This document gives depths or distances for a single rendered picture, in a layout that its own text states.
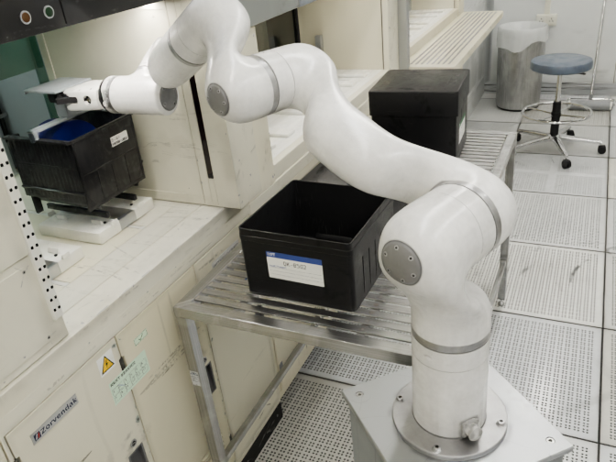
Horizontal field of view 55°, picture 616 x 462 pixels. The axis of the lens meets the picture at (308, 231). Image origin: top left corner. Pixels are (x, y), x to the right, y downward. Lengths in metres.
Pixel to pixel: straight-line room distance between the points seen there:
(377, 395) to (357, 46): 2.02
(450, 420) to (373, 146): 0.45
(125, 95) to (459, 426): 0.94
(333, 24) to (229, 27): 1.90
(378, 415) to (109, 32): 1.10
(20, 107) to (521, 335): 1.97
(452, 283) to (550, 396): 1.51
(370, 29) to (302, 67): 1.84
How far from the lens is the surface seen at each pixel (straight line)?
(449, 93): 1.91
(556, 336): 2.53
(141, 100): 1.35
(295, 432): 2.12
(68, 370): 1.25
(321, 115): 0.91
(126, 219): 1.59
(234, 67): 0.94
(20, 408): 1.20
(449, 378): 0.94
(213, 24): 1.04
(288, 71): 0.98
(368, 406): 1.10
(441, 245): 0.76
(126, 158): 1.58
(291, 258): 1.30
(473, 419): 1.02
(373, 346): 1.22
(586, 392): 2.31
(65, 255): 1.45
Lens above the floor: 1.53
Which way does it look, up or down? 28 degrees down
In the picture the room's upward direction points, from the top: 6 degrees counter-clockwise
